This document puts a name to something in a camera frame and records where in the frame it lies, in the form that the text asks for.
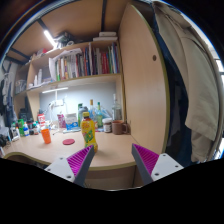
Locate orange plastic cup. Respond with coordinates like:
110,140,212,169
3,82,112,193
40,128,53,145

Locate yellow tea drink bottle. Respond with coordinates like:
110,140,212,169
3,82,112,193
80,111,99,154

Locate pink carton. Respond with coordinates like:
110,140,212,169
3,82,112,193
57,113,67,130

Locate white under-shelf light bar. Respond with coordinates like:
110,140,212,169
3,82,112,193
41,86,69,94

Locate slim green bottle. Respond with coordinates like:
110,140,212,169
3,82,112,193
95,101,104,129

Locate beige hanging coat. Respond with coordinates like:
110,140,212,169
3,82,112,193
153,1,222,164

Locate dark hanging clothes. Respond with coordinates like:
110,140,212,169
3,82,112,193
0,66,18,128

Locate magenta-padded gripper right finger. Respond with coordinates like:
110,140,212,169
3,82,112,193
131,143,185,186

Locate light wooden wardrobe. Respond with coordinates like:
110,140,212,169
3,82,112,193
118,3,171,155

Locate white ceiling tube light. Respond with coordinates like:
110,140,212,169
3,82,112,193
43,29,58,48

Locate white bottle with blue label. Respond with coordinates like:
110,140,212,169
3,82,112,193
22,121,31,137

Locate blue and white box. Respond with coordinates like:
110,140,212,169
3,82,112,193
64,113,80,131

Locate green plastic container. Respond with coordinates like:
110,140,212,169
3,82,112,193
17,118,26,136

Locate clear bottle with gold cap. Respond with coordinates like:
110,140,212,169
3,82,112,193
88,98,97,121

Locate brown jar with white lid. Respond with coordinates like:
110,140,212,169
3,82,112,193
102,117,113,134

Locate grey shaker bottle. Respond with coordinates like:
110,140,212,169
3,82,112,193
77,105,89,128

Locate clear glass bottle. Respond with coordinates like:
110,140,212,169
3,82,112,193
111,93,123,122

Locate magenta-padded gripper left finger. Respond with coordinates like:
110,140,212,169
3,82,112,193
44,144,96,188

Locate brown ceramic mug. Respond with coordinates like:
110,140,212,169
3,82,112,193
111,119,129,136

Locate red and white can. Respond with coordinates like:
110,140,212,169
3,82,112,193
37,113,46,127

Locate wooden shelf unit with books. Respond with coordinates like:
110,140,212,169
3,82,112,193
13,30,124,101

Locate flat round red coaster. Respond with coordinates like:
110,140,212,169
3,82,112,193
62,138,76,146

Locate white wall socket with cables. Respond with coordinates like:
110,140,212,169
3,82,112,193
49,98,66,108

